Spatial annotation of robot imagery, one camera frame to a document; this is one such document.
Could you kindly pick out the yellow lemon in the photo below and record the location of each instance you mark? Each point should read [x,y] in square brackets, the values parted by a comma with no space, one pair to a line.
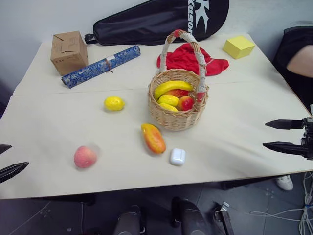
[114,103]
[167,100]

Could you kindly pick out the yellow cube box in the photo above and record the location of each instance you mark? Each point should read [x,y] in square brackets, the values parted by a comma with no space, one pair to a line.
[238,47]

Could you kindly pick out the brown cardboard box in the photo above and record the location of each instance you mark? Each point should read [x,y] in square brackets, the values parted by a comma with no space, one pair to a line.
[68,52]

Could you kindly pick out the blue patterned rolled scroll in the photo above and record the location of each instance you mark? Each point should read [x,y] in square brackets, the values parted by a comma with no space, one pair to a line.
[97,67]

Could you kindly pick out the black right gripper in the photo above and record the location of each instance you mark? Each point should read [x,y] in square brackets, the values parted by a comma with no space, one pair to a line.
[308,147]

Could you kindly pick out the dark rounded shape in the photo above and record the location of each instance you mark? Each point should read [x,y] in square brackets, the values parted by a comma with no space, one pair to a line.
[128,222]
[189,219]

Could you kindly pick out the person in black shirt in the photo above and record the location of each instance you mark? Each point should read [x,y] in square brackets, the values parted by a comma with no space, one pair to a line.
[293,41]

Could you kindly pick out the black racket bag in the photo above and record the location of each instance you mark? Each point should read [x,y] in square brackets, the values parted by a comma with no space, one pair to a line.
[151,22]

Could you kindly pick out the white shoe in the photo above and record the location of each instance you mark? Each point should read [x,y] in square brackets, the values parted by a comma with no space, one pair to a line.
[284,182]

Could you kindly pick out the red yellow apple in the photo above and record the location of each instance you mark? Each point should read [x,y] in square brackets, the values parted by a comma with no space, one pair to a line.
[185,103]

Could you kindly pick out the red cloth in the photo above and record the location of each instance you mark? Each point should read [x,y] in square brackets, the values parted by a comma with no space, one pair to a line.
[183,58]

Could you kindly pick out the black metal bracket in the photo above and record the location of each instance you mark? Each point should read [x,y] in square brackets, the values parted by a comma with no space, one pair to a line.
[223,218]

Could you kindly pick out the red yellow mango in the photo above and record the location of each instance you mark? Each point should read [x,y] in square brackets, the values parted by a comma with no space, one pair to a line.
[179,93]

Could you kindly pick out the pink peach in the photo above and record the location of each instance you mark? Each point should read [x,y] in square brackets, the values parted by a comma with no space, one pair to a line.
[84,157]

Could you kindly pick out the white earbuds case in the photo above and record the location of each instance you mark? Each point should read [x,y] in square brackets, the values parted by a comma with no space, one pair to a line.
[177,157]

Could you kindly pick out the person's bare forearm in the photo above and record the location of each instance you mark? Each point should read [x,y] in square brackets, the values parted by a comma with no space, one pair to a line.
[302,63]

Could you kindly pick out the orange mango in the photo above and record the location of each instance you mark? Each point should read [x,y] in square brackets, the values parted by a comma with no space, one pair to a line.
[154,139]

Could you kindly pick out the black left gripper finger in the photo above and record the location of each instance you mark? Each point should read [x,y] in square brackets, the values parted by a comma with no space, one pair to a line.
[3,148]
[12,169]

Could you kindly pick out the dark table frame bar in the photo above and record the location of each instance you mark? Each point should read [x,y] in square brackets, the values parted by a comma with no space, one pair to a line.
[244,183]

